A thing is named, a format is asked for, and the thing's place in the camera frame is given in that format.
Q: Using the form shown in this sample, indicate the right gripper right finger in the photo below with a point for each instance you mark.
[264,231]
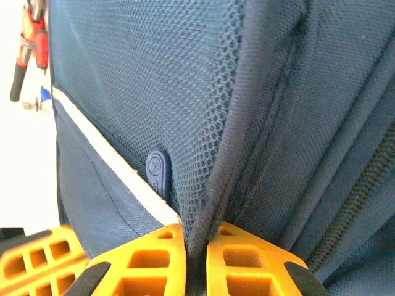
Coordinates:
[247,277]

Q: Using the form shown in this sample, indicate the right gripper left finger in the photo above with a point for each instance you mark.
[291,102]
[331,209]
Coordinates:
[148,277]

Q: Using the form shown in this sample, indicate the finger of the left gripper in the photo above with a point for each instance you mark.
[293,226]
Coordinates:
[21,274]

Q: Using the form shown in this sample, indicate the blue capped marker pen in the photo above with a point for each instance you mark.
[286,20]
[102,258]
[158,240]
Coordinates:
[45,94]

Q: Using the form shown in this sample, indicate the navy blue backpack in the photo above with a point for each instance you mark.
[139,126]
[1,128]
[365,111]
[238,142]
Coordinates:
[185,92]

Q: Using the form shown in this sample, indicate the red pipe wrench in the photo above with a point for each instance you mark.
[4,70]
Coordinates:
[18,83]

